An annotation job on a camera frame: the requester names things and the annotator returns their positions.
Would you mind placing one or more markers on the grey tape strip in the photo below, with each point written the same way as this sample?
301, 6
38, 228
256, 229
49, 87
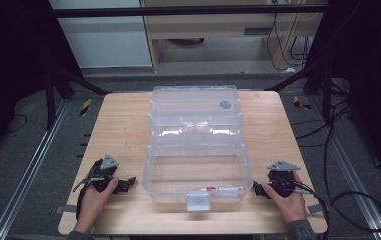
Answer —
315, 208
65, 209

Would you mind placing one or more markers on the black metal stand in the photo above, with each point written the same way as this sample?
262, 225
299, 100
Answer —
49, 96
326, 93

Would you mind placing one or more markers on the aluminium floor rail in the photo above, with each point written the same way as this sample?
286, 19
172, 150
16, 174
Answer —
28, 173
354, 173

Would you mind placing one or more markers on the yellow black striped tape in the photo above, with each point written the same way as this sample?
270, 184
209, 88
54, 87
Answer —
85, 107
300, 104

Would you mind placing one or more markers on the black curtain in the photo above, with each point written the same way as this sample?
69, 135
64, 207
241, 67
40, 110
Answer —
371, 83
8, 66

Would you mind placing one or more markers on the light wooden desk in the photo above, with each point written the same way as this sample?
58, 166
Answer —
211, 26

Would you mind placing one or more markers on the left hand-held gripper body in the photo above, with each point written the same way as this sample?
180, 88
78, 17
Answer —
106, 168

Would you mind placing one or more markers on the person's left hand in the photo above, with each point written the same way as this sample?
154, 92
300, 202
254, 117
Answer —
93, 203

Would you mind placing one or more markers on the black horizontal frame bar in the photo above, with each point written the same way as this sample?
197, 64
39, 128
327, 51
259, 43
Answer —
178, 11

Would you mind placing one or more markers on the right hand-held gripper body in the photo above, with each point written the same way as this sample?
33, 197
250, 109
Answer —
282, 178

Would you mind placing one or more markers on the white cabinet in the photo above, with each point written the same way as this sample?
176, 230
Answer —
104, 36

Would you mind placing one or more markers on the clear plastic storage box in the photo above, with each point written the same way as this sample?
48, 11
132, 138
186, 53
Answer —
196, 146

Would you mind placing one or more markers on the person's right hand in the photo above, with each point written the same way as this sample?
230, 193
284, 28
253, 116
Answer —
286, 205

